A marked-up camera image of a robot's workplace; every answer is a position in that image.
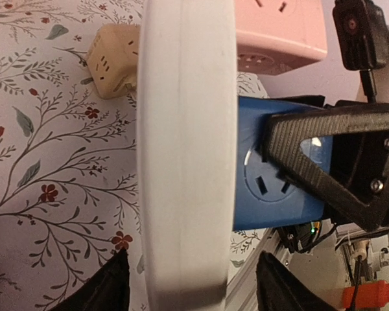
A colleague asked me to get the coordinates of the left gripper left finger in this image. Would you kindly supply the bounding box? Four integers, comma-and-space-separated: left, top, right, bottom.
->
53, 251, 130, 311

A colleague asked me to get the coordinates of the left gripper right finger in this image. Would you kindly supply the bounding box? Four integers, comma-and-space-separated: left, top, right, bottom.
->
256, 252, 334, 311

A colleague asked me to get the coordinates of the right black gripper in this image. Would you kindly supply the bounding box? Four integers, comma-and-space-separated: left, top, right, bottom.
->
261, 104, 389, 232

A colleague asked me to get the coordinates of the dark blue cube socket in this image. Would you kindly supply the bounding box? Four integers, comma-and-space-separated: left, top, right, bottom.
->
233, 97, 324, 231

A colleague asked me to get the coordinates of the pink cube socket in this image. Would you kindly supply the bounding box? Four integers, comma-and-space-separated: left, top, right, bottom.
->
235, 0, 327, 76

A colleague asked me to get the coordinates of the white power strip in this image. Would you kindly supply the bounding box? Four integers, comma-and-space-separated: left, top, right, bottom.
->
137, 1, 238, 310

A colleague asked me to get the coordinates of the beige cube socket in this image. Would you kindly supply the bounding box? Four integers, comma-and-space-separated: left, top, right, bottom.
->
86, 24, 140, 99

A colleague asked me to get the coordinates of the front aluminium rail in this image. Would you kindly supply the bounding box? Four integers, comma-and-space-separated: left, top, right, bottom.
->
224, 229, 292, 310

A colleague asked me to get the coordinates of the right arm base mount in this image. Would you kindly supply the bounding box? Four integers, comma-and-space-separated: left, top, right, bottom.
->
276, 221, 337, 254

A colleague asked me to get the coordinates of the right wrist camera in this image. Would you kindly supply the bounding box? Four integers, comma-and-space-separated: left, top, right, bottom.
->
333, 0, 389, 103

